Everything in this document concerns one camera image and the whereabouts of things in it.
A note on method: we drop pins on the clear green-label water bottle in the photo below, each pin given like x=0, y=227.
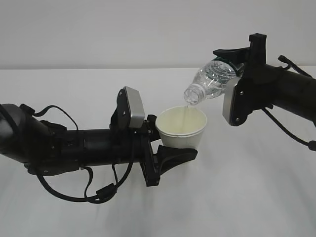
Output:
x=211, y=79

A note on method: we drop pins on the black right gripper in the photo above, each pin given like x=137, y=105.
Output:
x=253, y=58

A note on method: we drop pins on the white paper cup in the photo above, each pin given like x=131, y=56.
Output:
x=181, y=127

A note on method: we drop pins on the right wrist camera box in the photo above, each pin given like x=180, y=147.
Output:
x=236, y=105

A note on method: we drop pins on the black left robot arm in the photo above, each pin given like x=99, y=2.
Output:
x=51, y=149

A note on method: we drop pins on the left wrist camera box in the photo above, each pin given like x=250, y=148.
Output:
x=130, y=108

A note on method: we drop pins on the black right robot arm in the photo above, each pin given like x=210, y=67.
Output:
x=264, y=86

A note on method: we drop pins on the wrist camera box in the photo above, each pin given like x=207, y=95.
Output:
x=236, y=105
x=130, y=108

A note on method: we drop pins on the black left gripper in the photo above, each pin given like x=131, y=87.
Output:
x=154, y=165

